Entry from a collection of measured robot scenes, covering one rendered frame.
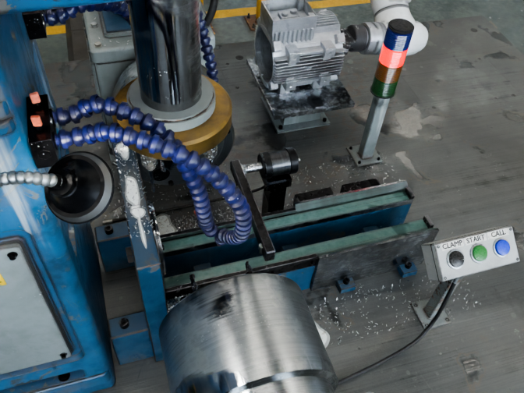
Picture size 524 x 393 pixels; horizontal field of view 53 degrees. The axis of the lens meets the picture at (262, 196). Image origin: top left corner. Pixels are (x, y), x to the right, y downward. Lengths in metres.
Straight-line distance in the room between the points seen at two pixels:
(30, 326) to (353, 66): 1.37
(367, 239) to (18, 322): 0.72
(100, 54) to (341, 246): 0.68
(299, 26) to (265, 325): 0.87
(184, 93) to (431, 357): 0.78
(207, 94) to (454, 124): 1.09
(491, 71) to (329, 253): 1.12
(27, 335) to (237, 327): 0.33
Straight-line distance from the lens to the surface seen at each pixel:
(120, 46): 1.28
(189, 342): 0.80
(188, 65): 0.74
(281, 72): 1.44
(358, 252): 1.18
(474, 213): 1.52
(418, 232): 1.23
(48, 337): 0.92
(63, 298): 0.84
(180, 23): 0.70
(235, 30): 3.53
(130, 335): 1.06
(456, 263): 1.04
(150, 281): 0.89
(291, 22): 1.42
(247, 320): 0.78
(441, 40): 2.14
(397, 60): 1.33
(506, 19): 4.22
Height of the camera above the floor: 1.85
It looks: 49 degrees down
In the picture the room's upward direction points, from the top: 5 degrees clockwise
